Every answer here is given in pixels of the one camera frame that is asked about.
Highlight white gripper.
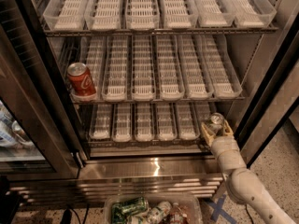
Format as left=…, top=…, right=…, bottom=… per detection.
left=201, top=120, right=246, bottom=174

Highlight silver green 7up can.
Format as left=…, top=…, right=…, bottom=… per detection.
left=206, top=113, right=224, bottom=134

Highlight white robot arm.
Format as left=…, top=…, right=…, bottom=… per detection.
left=200, top=113, right=296, bottom=224

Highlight bottom shelf tray six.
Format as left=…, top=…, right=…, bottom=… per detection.
left=194, top=103, right=213, bottom=131

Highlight bottom shelf tray five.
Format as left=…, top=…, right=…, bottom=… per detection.
left=176, top=103, right=199, bottom=140

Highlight shelf tray five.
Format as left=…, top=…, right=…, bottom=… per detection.
left=194, top=0, right=235, bottom=27
left=176, top=103, right=199, bottom=140
left=178, top=35, right=213, bottom=100

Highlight middle shelf tray five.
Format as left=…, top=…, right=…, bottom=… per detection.
left=178, top=35, right=213, bottom=100

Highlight bottom shelf tray four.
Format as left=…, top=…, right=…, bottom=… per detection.
left=156, top=103, right=177, bottom=141

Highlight shelf tray four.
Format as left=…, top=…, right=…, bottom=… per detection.
left=156, top=103, right=177, bottom=141
left=155, top=35, right=185, bottom=101
left=159, top=0, right=198, bottom=29

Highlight right fridge door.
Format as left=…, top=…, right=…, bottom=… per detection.
left=235, top=15, right=299, bottom=168

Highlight bottom shelf tray three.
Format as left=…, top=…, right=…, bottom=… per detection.
left=135, top=104, right=154, bottom=142

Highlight shelf tray three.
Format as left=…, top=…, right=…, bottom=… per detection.
left=132, top=35, right=155, bottom=101
left=125, top=0, right=160, bottom=30
left=135, top=104, right=154, bottom=142

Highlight middle shelf tray four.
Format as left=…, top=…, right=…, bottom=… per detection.
left=155, top=35, right=185, bottom=101

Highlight white green can in bin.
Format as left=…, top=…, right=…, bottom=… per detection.
left=147, top=201, right=172, bottom=224

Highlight middle shelf tray three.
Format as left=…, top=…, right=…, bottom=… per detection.
left=132, top=35, right=155, bottom=101

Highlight bottom shelf tray two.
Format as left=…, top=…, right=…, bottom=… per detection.
left=112, top=104, right=132, bottom=142

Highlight shelf tray two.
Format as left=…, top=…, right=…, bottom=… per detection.
left=84, top=0, right=122, bottom=31
left=112, top=104, right=132, bottom=142
left=102, top=35, right=128, bottom=102

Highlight middle shelf tray two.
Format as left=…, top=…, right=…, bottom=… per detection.
left=102, top=35, right=128, bottom=102

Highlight bottom shelf tray one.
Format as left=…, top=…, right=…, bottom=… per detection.
left=89, top=105, right=112, bottom=140

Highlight shelf tray one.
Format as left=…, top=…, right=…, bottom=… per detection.
left=71, top=36, right=106, bottom=102
left=43, top=0, right=88, bottom=31
left=89, top=105, right=112, bottom=140

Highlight stainless steel fridge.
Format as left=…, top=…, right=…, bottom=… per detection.
left=8, top=0, right=299, bottom=203

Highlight top shelf tray five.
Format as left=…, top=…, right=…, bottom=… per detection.
left=194, top=0, right=235, bottom=27

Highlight top shelf tray four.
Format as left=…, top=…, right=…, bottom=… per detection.
left=159, top=0, right=198, bottom=29

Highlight top shelf tray three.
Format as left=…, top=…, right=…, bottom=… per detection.
left=125, top=0, right=160, bottom=30

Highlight red cola can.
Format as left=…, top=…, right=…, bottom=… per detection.
left=67, top=63, right=96, bottom=96

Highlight middle shelf tray one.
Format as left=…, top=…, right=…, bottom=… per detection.
left=71, top=36, right=106, bottom=102

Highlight top shelf tray two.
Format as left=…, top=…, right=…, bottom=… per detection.
left=84, top=0, right=122, bottom=31

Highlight left glass fridge door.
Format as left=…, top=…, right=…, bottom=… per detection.
left=0, top=0, right=82, bottom=182

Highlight top shelf tray one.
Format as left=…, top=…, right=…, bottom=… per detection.
left=43, top=0, right=88, bottom=31

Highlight blue tape cross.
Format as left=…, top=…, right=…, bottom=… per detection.
left=206, top=194, right=236, bottom=224

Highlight brown bottle in bin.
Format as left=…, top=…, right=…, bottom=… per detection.
left=169, top=203, right=187, bottom=224

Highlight clear plastic bin on floor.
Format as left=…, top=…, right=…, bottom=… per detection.
left=102, top=192, right=203, bottom=224

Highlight black cable on floor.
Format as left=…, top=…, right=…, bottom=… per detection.
left=245, top=203, right=255, bottom=224

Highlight black plug and cables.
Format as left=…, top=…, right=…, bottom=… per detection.
left=59, top=203, right=92, bottom=224

